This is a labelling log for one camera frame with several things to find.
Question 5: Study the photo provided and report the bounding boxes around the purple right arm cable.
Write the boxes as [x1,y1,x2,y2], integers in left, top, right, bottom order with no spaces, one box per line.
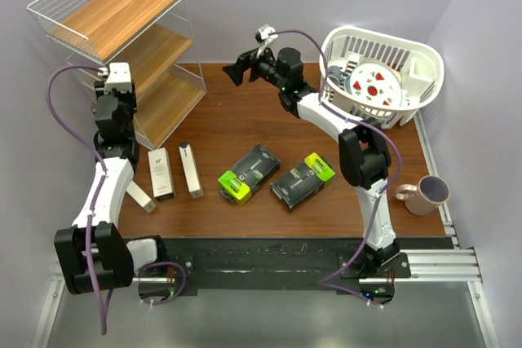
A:
[272,29,405,304]

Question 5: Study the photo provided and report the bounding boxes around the grey item in basket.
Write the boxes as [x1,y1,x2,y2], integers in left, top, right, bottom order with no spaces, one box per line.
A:
[326,65,347,90]

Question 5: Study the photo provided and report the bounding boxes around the small silver box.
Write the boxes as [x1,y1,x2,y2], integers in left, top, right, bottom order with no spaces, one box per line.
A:
[126,181,157,213]

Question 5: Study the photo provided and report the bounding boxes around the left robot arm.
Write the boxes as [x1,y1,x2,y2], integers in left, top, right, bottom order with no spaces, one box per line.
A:
[54,78,169,295]

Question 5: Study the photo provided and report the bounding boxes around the narrow silver razor box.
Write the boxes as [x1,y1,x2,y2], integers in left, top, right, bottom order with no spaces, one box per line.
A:
[179,142,203,198]

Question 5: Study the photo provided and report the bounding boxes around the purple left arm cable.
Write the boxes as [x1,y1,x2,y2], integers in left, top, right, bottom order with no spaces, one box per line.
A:
[45,64,114,337]

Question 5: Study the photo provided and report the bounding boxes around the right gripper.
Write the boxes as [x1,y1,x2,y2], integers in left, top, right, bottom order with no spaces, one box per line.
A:
[223,42,286,91]

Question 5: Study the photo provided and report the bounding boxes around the black green razor box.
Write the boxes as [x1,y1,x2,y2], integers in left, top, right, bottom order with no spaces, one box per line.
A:
[218,143,281,205]
[270,152,336,212]

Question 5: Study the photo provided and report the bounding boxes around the aluminium frame rail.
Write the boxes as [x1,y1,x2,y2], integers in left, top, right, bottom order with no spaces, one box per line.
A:
[33,110,490,347]

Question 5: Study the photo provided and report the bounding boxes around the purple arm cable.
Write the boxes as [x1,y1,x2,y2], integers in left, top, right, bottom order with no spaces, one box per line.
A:
[272,29,405,304]
[45,64,114,337]

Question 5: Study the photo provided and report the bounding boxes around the watermelon pattern plate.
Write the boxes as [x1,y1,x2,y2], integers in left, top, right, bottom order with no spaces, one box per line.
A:
[344,59,403,107]

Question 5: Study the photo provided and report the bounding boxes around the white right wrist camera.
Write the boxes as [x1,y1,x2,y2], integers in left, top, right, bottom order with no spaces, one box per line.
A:
[254,24,278,58]

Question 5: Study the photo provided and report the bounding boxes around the white plastic dish basket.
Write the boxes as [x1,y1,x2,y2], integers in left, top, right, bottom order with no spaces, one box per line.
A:
[320,25,445,129]

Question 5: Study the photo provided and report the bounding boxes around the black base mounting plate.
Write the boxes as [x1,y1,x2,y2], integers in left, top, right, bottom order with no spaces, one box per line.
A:
[135,237,452,303]

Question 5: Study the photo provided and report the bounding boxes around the white wire wooden shelf rack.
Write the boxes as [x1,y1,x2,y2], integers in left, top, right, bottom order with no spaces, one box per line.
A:
[27,0,207,149]

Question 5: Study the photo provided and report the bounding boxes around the pink ceramic mug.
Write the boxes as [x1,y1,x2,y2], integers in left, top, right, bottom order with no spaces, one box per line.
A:
[395,175,450,216]

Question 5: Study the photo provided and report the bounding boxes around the silver box with H logo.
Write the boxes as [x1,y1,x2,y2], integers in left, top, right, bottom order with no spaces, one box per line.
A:
[148,148,175,200]

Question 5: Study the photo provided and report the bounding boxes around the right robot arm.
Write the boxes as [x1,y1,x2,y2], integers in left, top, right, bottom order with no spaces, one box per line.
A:
[223,47,400,277]

